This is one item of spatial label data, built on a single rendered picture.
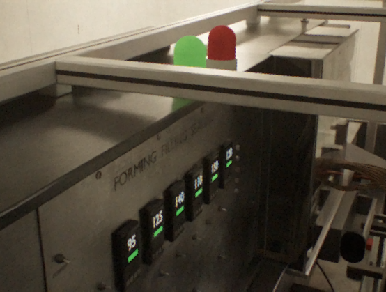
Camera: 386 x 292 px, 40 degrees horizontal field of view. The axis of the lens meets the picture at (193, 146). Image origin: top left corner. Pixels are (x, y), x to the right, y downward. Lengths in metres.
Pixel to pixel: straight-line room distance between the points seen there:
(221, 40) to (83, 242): 0.53
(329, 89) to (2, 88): 0.45
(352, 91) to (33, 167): 0.40
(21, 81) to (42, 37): 4.01
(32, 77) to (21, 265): 0.34
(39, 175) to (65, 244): 0.10
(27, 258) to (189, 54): 0.47
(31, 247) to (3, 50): 3.94
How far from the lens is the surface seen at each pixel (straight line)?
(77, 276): 0.69
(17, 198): 0.54
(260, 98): 0.73
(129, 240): 0.76
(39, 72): 0.86
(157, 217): 0.82
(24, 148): 0.68
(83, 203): 0.66
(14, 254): 0.59
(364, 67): 6.01
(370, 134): 2.59
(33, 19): 4.75
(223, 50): 1.06
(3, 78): 0.80
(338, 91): 0.70
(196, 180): 0.94
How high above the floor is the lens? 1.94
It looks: 20 degrees down
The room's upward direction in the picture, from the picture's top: straight up
